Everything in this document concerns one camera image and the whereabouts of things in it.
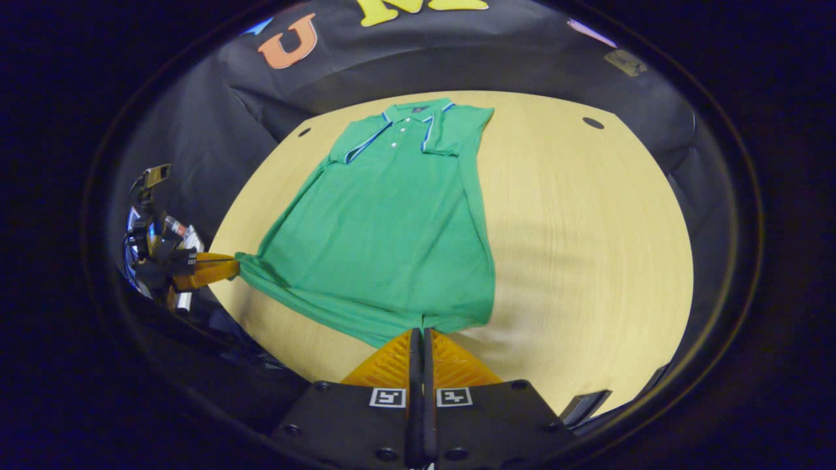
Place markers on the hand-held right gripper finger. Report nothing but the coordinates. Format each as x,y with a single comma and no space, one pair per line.
429,372
415,372

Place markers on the green T-shirt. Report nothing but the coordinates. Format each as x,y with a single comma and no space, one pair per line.
392,228

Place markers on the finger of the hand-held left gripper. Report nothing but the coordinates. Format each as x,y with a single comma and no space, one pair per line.
209,274
215,258

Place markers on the dark grey flat object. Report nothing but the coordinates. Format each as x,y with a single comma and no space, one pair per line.
584,406

